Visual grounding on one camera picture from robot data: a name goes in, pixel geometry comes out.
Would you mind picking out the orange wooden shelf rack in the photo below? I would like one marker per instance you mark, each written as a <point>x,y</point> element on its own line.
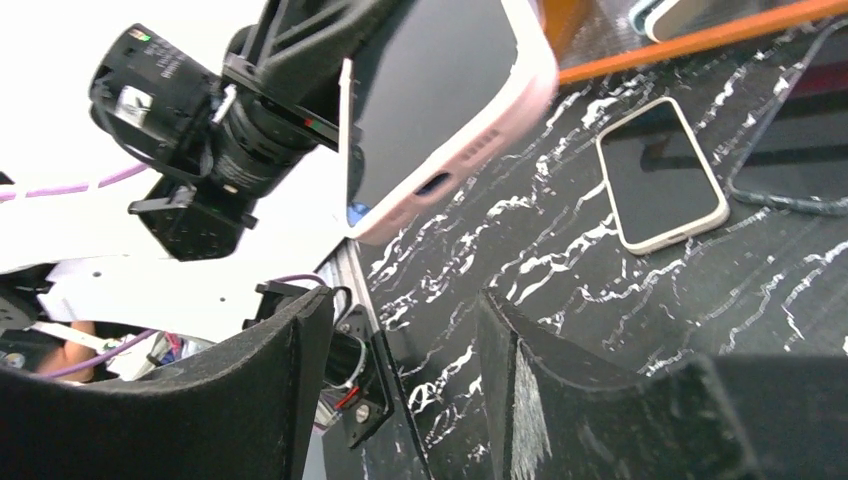
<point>595,38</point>

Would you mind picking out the cream cased phone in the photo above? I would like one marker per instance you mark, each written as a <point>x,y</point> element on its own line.
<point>661,188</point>

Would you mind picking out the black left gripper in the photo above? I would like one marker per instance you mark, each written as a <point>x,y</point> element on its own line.
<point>287,69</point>

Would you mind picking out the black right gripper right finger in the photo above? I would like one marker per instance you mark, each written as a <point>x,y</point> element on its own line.
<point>556,411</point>

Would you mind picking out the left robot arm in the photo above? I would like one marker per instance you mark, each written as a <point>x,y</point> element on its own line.
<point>219,143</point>

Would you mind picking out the black smartphone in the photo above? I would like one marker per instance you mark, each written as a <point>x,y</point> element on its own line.
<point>425,75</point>

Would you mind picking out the clear phone case with phone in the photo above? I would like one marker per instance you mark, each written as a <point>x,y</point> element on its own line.
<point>798,158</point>

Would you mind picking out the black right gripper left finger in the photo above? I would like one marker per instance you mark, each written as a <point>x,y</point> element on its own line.
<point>240,409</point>

